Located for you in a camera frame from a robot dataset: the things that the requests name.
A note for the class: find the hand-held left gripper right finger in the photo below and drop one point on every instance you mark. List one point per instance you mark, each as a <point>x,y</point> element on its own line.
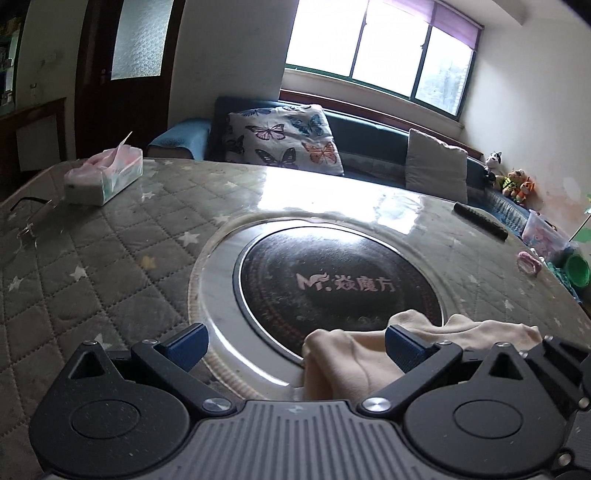
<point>406,347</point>

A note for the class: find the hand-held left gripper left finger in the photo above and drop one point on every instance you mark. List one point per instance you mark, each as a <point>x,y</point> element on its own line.
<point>189,347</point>

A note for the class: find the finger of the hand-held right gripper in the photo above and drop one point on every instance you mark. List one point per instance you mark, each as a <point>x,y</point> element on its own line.
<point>561,369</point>
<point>575,443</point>

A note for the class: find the beige garment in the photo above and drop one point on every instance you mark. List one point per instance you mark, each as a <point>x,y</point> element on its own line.
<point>341,362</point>

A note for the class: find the green plastic bowl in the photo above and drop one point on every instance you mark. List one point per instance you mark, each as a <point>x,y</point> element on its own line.
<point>579,270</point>

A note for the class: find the pink tape roll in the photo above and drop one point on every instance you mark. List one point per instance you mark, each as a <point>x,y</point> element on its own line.
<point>528,263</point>

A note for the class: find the round black built-in cooker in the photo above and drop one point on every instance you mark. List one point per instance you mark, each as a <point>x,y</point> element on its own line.
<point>323,258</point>

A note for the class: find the clear plastic storage box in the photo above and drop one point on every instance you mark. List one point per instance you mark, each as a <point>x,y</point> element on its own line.
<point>545,235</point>

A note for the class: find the black remote control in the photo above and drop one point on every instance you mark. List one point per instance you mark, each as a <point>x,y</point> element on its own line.
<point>480,219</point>

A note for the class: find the orange plush toy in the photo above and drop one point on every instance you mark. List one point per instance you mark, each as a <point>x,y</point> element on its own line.
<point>526,190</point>

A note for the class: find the plain grey pillow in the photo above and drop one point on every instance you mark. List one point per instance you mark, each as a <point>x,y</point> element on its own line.
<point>436,166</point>

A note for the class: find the pink tissue pack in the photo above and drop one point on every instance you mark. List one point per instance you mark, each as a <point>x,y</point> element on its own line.
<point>99,182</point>

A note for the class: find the green-clothed plush toy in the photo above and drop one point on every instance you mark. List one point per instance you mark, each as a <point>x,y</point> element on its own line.
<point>511,182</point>

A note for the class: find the black and white plush toy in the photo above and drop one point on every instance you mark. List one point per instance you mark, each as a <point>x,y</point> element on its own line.
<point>494,164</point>

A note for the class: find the light blue armrest cloth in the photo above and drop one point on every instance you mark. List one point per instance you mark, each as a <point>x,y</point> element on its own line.
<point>180,136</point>

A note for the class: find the teal sofa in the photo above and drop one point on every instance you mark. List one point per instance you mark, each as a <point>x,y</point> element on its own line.
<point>369,134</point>

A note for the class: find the rimless eyeglasses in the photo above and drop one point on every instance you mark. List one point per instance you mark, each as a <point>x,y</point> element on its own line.
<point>27,200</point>

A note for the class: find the butterfly print pillow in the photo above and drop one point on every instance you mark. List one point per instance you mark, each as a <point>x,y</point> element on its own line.
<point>281,138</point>

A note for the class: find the dark wooden glass-panel door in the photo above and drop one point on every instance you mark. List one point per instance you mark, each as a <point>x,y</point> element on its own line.
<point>94,106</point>

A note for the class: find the dark wooden side table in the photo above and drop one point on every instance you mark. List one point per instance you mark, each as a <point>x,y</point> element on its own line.
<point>27,115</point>

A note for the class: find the green-framed window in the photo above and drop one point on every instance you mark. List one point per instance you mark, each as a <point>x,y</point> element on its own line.
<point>378,46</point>

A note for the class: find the purple roller blind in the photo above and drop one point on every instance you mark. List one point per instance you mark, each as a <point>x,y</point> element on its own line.
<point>452,23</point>

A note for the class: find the dark wooden shelf cabinet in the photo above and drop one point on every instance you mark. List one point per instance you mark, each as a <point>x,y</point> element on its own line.
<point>7,55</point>

